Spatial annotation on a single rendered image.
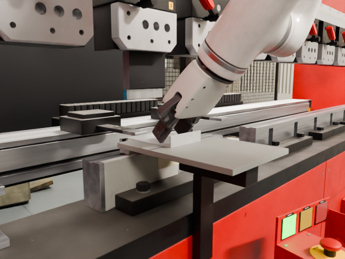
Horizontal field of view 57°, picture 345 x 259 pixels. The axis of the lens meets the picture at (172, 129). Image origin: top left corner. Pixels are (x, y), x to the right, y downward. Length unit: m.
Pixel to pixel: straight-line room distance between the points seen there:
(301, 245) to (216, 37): 0.47
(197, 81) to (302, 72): 2.32
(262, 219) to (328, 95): 1.96
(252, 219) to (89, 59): 0.76
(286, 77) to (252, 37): 4.04
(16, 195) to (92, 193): 2.53
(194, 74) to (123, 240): 0.28
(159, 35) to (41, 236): 0.42
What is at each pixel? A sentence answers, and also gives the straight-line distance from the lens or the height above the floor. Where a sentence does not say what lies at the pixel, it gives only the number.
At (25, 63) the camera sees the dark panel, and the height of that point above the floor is 1.16.
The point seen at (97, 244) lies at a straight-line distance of 0.53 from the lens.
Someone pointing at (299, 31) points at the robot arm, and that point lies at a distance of 0.56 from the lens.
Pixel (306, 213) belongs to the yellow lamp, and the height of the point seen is 0.83.
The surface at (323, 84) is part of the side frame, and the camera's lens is 2.75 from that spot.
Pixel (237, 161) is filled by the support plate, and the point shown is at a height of 1.00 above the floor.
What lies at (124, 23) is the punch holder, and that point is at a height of 1.22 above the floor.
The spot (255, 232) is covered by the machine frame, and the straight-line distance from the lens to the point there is 0.86.
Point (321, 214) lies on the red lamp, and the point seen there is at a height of 0.81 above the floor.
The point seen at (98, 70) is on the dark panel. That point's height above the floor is 1.15.
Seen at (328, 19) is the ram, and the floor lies 1.35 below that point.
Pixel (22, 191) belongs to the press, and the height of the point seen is 0.13.
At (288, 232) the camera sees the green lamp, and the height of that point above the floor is 0.80.
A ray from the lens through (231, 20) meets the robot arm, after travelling 0.49.
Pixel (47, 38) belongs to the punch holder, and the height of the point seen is 1.18.
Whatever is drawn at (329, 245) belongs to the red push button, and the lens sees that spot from 0.72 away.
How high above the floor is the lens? 1.13
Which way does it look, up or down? 9 degrees down
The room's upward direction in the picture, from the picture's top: straight up
